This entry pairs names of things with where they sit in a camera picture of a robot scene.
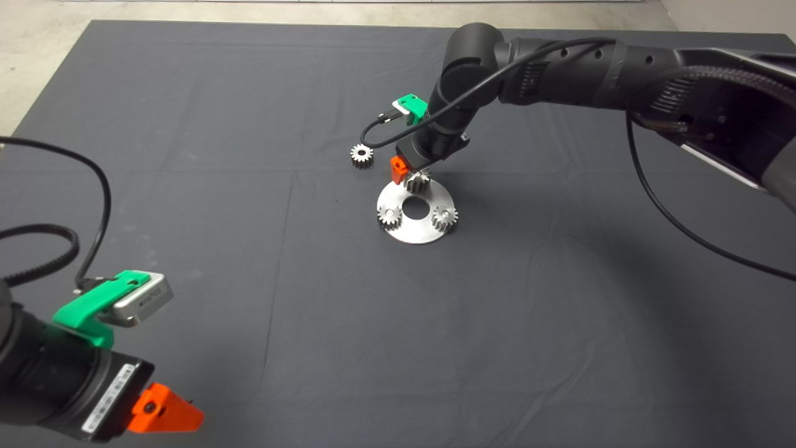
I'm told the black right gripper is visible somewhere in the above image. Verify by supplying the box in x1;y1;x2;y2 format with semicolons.
390;128;470;185

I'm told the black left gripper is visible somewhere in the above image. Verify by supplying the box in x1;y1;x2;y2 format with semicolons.
47;348;205;444

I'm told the round metal plate with pins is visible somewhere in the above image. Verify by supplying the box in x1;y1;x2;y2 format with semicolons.
377;177;457;245

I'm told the dark grey table cloth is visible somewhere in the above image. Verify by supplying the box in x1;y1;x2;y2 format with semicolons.
0;20;796;448

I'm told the green right camera mount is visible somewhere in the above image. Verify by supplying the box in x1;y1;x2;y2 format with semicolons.
397;94;430;125

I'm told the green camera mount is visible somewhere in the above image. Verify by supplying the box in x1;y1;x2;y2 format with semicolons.
52;269;150;349
397;94;430;125

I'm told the silver left camera box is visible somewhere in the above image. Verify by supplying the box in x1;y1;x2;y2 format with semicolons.
99;274;174;329

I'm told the green left camera mount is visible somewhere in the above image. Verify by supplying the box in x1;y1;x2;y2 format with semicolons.
52;269;150;349

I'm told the thin black left camera cable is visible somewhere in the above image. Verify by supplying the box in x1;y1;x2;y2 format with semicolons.
0;136;113;290

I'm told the black braided left arm hose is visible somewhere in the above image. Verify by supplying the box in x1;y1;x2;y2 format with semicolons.
0;224;80;287

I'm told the black braided arm hose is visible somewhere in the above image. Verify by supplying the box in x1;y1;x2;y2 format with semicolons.
0;224;80;287
634;65;796;134

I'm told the black braided right arm hose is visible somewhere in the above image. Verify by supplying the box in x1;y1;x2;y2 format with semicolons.
634;65;796;134

